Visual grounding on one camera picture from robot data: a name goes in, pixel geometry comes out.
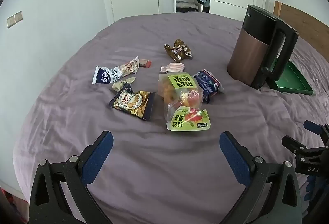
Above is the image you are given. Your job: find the wall light switch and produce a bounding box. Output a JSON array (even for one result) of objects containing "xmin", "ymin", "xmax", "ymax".
[{"xmin": 6, "ymin": 11, "xmax": 23, "ymax": 29}]

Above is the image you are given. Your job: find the small cream candy packet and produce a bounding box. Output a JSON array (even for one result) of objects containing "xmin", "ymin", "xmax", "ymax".
[{"xmin": 111, "ymin": 77, "xmax": 136, "ymax": 91}]

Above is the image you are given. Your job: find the copper and black kettle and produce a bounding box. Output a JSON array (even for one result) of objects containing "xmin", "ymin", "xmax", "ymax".
[{"xmin": 227, "ymin": 4, "xmax": 299, "ymax": 90}]

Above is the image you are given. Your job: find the clear green-label snack packet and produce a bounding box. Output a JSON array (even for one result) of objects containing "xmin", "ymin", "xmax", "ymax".
[{"xmin": 158, "ymin": 73, "xmax": 212, "ymax": 131}]

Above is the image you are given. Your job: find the person's right hand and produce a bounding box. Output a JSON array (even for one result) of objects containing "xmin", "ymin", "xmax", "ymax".
[{"xmin": 304, "ymin": 175, "xmax": 322, "ymax": 202}]

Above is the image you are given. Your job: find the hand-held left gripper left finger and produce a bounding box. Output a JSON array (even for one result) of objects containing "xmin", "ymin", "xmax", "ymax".
[{"xmin": 29, "ymin": 131, "xmax": 114, "ymax": 224}]

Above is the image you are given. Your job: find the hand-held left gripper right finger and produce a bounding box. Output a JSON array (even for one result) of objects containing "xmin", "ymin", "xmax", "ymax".
[{"xmin": 219, "ymin": 131, "xmax": 302, "ymax": 224}]

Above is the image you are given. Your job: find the brown snack packet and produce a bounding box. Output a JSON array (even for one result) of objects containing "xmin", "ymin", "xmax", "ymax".
[{"xmin": 164, "ymin": 39, "xmax": 193, "ymax": 61}]

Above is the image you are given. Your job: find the green tray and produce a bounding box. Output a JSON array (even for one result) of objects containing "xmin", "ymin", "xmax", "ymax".
[{"xmin": 267, "ymin": 58, "xmax": 314, "ymax": 96}]

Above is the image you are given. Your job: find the white and blue snack packet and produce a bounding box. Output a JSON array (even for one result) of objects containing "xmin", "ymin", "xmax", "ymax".
[{"xmin": 92, "ymin": 56, "xmax": 140, "ymax": 85}]

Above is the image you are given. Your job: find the gold cookie packet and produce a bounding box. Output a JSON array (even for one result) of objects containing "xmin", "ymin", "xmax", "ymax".
[{"xmin": 107, "ymin": 90, "xmax": 156, "ymax": 122}]

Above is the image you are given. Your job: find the pink striped snack packet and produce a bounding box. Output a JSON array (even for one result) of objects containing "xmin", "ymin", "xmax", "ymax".
[{"xmin": 160, "ymin": 62, "xmax": 185, "ymax": 74}]

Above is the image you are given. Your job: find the wooden headboard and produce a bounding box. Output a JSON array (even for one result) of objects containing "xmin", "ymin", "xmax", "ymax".
[{"xmin": 273, "ymin": 1, "xmax": 329, "ymax": 43}]

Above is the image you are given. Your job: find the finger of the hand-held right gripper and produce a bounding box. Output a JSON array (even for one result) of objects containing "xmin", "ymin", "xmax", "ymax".
[
  {"xmin": 303, "ymin": 120, "xmax": 329, "ymax": 143},
  {"xmin": 282, "ymin": 135, "xmax": 313, "ymax": 157}
]

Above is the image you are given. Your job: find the grey and black clothes pile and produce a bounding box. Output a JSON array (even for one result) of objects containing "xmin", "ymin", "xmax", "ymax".
[{"xmin": 176, "ymin": 1, "xmax": 199, "ymax": 12}]

